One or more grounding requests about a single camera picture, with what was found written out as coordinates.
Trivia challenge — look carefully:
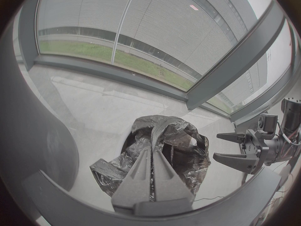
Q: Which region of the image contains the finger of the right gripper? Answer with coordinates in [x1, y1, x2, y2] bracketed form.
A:
[213, 152, 259, 175]
[216, 132, 246, 143]

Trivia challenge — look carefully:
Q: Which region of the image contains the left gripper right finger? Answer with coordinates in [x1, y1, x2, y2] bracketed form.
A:
[152, 149, 195, 210]

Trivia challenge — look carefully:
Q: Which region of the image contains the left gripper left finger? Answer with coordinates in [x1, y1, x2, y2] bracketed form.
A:
[112, 146, 153, 212]

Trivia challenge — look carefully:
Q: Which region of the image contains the black plastic bag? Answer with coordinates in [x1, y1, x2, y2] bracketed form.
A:
[89, 114, 211, 197]

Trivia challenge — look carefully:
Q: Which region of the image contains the window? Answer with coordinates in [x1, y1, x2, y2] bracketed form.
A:
[18, 0, 297, 126]

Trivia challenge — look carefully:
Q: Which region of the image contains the dark grey round chair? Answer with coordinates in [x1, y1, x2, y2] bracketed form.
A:
[0, 56, 79, 194]

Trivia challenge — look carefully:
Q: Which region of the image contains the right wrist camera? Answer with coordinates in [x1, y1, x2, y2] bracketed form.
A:
[255, 113, 278, 139]

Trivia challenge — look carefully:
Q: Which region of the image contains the black cable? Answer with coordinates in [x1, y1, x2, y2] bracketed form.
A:
[195, 195, 227, 201]

